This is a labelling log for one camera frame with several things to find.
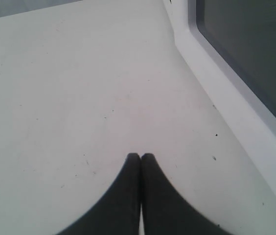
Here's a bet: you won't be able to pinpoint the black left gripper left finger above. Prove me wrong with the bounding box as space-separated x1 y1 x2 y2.
59 153 141 235

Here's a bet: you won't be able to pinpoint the white microwave door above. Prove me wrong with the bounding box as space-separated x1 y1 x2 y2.
163 0 276 196

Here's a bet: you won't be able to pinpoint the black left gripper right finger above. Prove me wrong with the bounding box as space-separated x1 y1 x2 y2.
140 153 226 235

